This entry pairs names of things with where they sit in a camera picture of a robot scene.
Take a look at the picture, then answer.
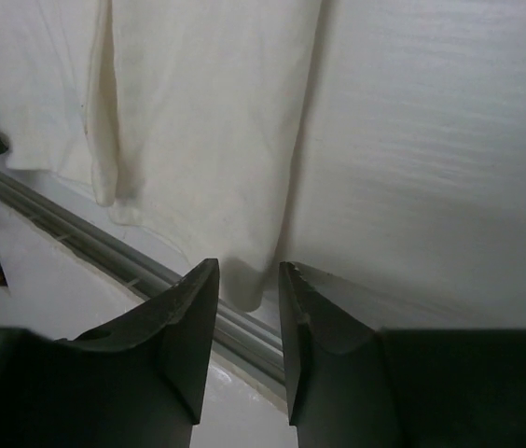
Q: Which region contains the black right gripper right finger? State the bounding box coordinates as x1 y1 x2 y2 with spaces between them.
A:
278 262 526 447

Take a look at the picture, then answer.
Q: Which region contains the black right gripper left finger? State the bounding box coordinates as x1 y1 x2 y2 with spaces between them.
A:
0 259 220 447

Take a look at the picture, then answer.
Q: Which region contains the white t shirt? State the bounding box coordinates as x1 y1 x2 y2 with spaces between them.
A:
0 1 321 312

